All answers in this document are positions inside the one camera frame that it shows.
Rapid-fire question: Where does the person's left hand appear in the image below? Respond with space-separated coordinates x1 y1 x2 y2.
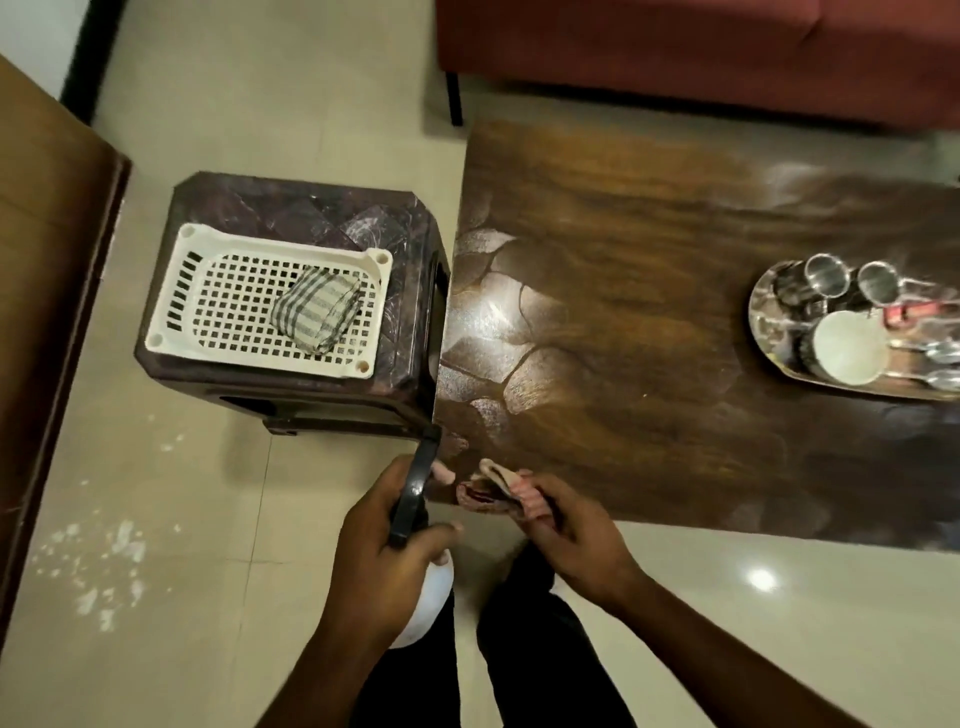
318 453 465 655

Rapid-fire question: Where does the person's right hand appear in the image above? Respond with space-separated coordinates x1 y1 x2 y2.
508 470 649 611

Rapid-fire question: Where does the pink cleaning cloth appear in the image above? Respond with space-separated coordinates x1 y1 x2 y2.
455 458 558 528

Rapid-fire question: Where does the white spray bottle black trigger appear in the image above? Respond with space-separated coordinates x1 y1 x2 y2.
386 423 456 651

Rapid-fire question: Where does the person's left forearm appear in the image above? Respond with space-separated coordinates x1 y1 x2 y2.
255 628 394 728

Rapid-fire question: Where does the person's right forearm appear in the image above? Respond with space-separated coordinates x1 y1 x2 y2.
604 571 873 728

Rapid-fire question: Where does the person's right leg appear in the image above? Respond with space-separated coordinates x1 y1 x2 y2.
475 540 640 728

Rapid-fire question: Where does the person's leg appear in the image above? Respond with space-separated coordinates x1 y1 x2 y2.
348 585 460 728
475 540 640 728

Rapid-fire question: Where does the person's left leg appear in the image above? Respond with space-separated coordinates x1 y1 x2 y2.
348 585 460 728

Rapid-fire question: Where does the folded checked cloth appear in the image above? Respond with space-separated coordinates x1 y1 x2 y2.
270 267 366 357

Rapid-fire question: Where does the oval steel tray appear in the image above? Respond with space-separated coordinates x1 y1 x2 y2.
747 258 960 404

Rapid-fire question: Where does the brown plastic stool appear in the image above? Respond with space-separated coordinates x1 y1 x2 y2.
133 171 453 440

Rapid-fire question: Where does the white plastic perforated basket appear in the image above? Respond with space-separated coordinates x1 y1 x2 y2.
144 222 394 381

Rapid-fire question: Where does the steel cup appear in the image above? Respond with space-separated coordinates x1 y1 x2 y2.
772 262 826 318
855 260 903 310
804 253 853 303

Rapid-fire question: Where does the steel spoon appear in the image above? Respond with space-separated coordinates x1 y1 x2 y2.
888 339 960 366
888 366 960 396

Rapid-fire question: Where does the brown wooden furniture panel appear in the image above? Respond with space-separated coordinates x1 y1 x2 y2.
0 52 134 640

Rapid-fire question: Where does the red sofa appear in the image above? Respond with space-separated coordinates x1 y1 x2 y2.
434 0 960 133

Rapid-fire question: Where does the red handled utensil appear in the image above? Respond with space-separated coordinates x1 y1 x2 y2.
882 298 945 330

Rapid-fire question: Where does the black door frame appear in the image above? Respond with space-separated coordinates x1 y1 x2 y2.
58 0 127 126

